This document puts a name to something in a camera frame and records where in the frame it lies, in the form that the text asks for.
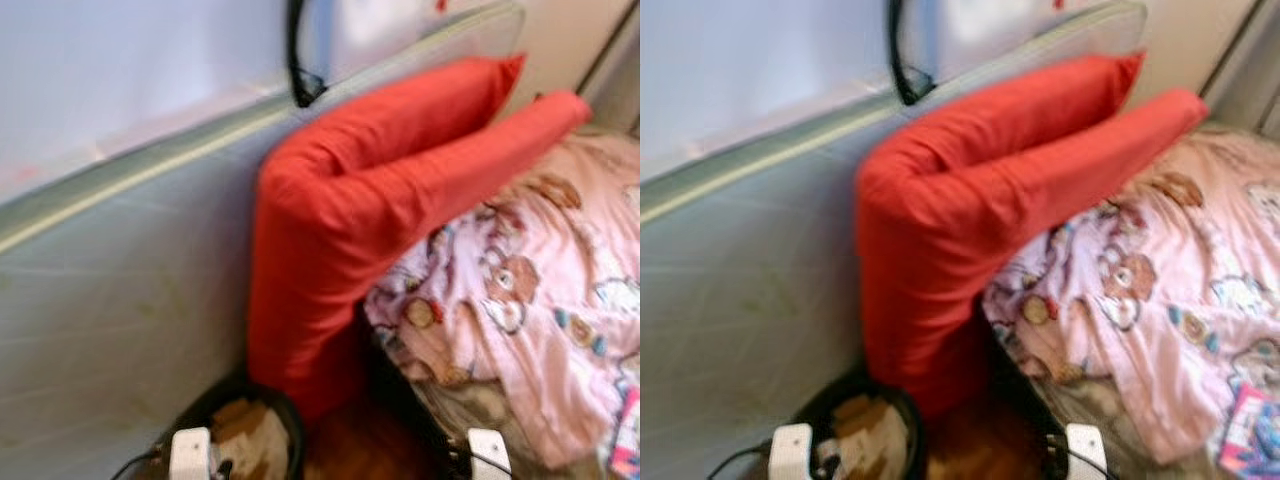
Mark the blue and pink comic book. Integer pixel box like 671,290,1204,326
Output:
608,385,641,479
1218,385,1280,479

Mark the bed with grey floral sheet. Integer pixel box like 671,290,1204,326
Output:
1040,375,1280,480
410,375,641,480

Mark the flat red cushion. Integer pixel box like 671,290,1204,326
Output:
262,55,526,191
870,52,1146,191

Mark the large red cushion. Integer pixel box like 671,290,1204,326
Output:
248,90,593,421
855,88,1209,421

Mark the brown cardboard piece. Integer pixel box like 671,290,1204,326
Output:
210,398,291,480
830,395,906,476

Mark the black round waste bin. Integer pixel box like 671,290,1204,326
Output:
150,375,306,480
795,372,926,480

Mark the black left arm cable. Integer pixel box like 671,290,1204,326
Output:
708,448,773,480
110,450,173,480

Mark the black strap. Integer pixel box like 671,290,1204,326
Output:
888,0,936,106
287,0,326,108

